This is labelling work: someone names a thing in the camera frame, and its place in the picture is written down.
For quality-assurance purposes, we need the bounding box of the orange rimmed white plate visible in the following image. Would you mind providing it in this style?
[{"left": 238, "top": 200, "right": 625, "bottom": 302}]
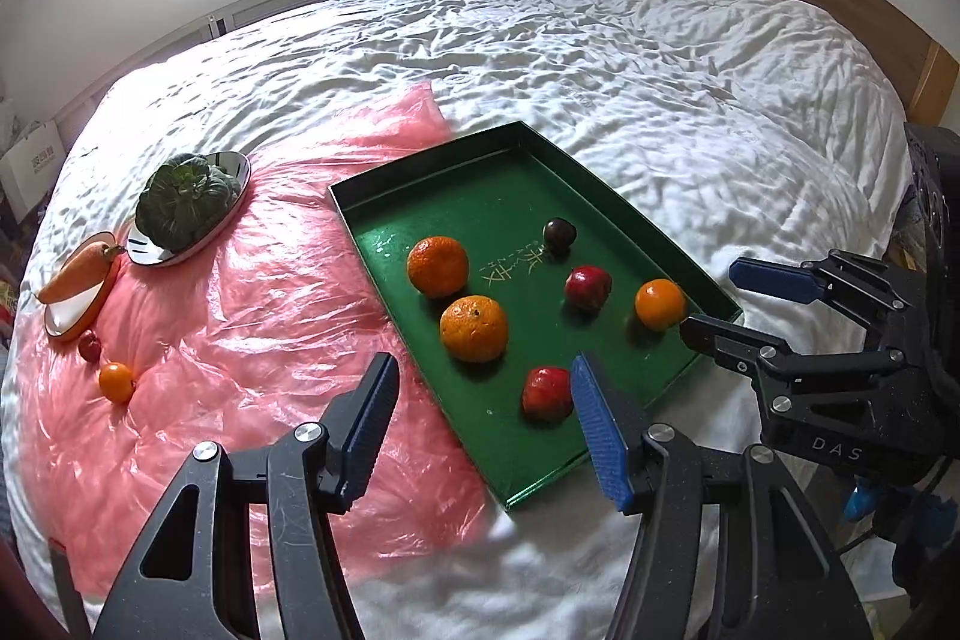
[{"left": 43, "top": 235, "right": 122, "bottom": 342}]

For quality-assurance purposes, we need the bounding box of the large orange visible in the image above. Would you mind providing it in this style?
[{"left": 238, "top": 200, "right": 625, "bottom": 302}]
[{"left": 439, "top": 295, "right": 510, "bottom": 363}]

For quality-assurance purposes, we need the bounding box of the green rectangular tray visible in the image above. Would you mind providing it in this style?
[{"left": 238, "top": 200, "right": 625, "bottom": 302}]
[{"left": 328, "top": 120, "right": 745, "bottom": 512}]

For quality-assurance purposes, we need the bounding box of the medium orange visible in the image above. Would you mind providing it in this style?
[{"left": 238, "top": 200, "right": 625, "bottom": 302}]
[{"left": 407, "top": 236, "right": 470, "bottom": 299}]

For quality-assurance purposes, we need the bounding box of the silver metal plate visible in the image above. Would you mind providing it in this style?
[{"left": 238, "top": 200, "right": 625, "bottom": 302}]
[{"left": 126, "top": 151, "right": 252, "bottom": 268}]

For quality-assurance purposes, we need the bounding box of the dark purple plum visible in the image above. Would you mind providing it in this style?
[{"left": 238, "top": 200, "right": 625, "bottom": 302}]
[{"left": 543, "top": 218, "right": 577, "bottom": 256}]

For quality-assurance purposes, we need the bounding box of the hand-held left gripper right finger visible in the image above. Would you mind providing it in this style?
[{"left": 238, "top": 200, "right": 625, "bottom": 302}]
[{"left": 570, "top": 351, "right": 875, "bottom": 640}]

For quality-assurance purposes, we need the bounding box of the blue object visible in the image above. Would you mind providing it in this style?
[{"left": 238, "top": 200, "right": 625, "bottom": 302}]
[{"left": 841, "top": 479, "right": 884, "bottom": 522}]

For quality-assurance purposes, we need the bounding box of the small orange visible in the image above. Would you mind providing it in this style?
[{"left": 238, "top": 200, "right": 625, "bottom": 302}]
[{"left": 634, "top": 279, "right": 688, "bottom": 332}]

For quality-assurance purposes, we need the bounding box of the white paper bag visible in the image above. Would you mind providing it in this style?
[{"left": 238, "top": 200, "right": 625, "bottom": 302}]
[{"left": 0, "top": 119, "right": 65, "bottom": 221}]

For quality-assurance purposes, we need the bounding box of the carrot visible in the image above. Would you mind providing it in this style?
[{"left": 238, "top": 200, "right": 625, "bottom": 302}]
[{"left": 37, "top": 241, "right": 127, "bottom": 304}]

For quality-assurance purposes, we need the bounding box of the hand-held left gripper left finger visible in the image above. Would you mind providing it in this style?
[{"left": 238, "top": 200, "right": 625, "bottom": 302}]
[{"left": 90, "top": 353, "right": 401, "bottom": 640}]

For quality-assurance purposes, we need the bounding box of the green leafy vegetable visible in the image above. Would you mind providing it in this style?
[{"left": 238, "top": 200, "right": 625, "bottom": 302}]
[{"left": 136, "top": 154, "right": 242, "bottom": 253}]

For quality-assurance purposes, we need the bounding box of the white bed sheet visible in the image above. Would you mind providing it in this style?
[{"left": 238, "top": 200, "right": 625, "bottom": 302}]
[{"left": 0, "top": 0, "right": 912, "bottom": 640}]

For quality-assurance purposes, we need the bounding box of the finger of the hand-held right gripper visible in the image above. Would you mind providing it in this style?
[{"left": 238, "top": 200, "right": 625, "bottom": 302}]
[
  {"left": 679, "top": 314, "right": 882, "bottom": 402},
  {"left": 729, "top": 250, "right": 912, "bottom": 326}
]

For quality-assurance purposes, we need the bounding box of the pink plastic sheet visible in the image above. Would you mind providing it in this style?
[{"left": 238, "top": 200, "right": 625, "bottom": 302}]
[{"left": 15, "top": 83, "right": 500, "bottom": 600}]

